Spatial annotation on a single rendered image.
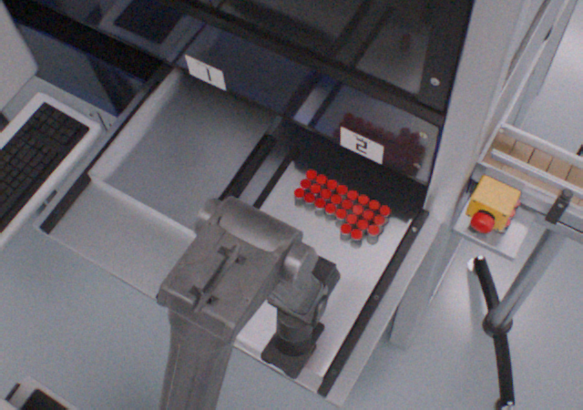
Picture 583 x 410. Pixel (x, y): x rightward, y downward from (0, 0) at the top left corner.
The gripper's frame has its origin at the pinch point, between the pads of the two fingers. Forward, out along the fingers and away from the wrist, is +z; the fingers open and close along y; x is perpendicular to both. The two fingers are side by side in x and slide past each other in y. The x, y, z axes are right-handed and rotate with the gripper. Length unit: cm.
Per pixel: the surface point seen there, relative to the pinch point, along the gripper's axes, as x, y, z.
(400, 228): -4.2, 33.3, -2.5
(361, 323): -6.9, 12.5, -0.7
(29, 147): 75, 15, 6
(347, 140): 10.0, 35.8, -16.7
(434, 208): -8.6, 37.5, -7.3
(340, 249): 3.6, 24.1, -1.0
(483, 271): -21, 81, 69
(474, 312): -24, 74, 80
